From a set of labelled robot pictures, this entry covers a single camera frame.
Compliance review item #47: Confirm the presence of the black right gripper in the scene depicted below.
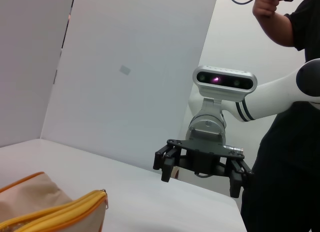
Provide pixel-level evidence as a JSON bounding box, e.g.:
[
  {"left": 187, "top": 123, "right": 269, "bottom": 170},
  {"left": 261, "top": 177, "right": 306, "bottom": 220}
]
[{"left": 153, "top": 139, "right": 255, "bottom": 198}]

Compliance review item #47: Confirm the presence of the silver zipper pull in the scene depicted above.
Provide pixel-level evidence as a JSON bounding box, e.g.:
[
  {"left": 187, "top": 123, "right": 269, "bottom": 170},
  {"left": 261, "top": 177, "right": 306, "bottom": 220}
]
[{"left": 100, "top": 188, "right": 109, "bottom": 210}]

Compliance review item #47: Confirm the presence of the beige food bag orange trim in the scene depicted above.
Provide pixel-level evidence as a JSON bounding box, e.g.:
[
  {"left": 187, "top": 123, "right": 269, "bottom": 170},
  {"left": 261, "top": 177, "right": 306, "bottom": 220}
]
[{"left": 0, "top": 171, "right": 109, "bottom": 232}]

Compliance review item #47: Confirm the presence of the operator bare forearm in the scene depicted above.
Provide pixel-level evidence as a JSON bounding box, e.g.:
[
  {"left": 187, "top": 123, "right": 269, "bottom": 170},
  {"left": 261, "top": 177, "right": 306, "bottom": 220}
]
[{"left": 257, "top": 11, "right": 301, "bottom": 49}]

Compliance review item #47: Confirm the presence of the operator bare hand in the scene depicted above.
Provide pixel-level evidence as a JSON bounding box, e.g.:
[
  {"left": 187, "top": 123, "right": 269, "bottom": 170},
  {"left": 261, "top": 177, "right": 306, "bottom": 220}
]
[{"left": 251, "top": 0, "right": 288, "bottom": 18}]

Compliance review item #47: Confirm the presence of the person in black clothes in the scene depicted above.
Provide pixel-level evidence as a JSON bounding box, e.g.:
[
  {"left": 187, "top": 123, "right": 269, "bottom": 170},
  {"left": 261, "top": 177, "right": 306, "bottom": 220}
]
[{"left": 239, "top": 0, "right": 320, "bottom": 232}]

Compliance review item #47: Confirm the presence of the right gripper cable with connector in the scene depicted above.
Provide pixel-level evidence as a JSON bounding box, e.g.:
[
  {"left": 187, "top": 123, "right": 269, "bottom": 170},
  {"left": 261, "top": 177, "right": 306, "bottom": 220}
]
[{"left": 194, "top": 145, "right": 245, "bottom": 179}]

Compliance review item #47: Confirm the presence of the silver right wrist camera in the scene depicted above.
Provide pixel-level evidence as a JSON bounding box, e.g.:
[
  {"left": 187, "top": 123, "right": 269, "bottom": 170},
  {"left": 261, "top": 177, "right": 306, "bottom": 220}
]
[{"left": 192, "top": 65, "right": 258, "bottom": 102}]

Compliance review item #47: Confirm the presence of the white enclosure board with sticker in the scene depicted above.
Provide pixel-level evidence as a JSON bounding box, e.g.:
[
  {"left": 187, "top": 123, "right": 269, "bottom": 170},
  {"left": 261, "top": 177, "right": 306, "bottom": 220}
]
[{"left": 39, "top": 0, "right": 220, "bottom": 173}]

